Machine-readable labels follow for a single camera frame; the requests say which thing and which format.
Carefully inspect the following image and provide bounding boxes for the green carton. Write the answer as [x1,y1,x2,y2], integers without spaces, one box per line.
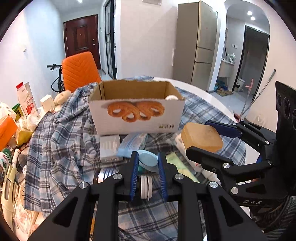
[11,103,22,117]

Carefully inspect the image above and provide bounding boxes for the crumpled white plastic bag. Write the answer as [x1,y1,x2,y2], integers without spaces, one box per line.
[22,109,48,130]

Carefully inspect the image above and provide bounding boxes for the black framed glass door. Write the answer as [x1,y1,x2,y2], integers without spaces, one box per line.
[104,0,117,79]

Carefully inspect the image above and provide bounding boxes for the dark bathroom door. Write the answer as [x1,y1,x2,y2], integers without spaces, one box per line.
[235,25,270,95]

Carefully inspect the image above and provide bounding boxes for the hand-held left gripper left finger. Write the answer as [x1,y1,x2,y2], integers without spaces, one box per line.
[27,151,139,241]

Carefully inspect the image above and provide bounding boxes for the pale green plastic tool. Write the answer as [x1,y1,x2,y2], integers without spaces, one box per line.
[0,160,21,231]

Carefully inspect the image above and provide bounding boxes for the clear plastic packaging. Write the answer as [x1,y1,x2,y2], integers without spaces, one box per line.
[13,204,41,234]

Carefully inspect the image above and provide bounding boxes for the pale green box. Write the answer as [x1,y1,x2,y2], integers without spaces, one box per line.
[165,152,201,184]

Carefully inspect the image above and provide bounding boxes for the light blue packet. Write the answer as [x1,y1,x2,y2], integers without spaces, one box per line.
[116,132,149,158]

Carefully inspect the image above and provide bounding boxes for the plastic bottle with green label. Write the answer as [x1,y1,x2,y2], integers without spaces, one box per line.
[0,148,12,173]

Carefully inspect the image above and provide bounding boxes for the light blue round jar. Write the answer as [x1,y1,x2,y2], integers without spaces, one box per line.
[137,150,160,173]

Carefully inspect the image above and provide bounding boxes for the cardboard box with pastry print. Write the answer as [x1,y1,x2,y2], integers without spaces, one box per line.
[88,80,185,135]

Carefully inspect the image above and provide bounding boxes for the beige vanity cabinet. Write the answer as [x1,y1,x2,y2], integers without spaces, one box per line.
[218,59,235,78]

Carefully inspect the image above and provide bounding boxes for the silver white box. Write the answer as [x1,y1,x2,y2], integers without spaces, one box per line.
[99,134,125,163]

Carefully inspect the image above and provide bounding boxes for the dark wooden door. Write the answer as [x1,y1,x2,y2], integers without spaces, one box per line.
[63,14,102,70]

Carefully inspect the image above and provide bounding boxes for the white tube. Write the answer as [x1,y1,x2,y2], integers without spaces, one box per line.
[11,148,22,168]

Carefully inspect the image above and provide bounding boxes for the pink dustpan with long handle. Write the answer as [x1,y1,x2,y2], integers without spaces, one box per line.
[246,78,255,103]

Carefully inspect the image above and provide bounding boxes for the yellow plastic bag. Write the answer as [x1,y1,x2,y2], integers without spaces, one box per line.
[14,116,36,146]

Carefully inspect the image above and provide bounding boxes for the orange quilted chair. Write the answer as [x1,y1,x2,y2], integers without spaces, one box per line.
[62,51,102,93]

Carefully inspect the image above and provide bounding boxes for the cream plush toy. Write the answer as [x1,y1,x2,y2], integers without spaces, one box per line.
[54,90,72,106]

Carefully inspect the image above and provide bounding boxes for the grey broom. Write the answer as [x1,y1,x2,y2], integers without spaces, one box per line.
[239,69,277,121]

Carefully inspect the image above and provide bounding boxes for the orange tissue box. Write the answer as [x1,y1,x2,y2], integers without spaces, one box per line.
[0,115,18,151]

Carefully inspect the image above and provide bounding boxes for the amber soap bar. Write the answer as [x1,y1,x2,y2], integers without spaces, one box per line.
[180,122,224,154]

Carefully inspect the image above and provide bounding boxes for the beige refrigerator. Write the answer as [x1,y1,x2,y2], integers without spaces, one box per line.
[172,1,219,91]

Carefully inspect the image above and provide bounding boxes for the black bicycle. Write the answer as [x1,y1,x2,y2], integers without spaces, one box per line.
[47,64,65,94]

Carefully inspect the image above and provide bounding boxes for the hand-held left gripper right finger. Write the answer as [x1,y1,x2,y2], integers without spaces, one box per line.
[158,152,267,241]

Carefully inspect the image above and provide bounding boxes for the brown bottle with silver label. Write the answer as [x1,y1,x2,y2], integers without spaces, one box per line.
[93,167,153,202]

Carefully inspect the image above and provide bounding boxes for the blue plaid cloth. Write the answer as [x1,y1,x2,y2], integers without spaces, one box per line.
[23,75,246,241]

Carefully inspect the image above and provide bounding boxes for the white snack bag red print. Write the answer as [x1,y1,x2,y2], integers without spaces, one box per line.
[0,101,17,121]

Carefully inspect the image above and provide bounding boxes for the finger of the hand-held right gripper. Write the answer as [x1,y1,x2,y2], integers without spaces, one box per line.
[205,119,277,146]
[186,146,274,186]

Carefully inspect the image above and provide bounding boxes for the small white box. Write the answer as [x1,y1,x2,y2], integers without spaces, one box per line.
[40,95,56,112]

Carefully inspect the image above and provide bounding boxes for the red and white milk carton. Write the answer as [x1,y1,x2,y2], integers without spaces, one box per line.
[16,82,38,117]

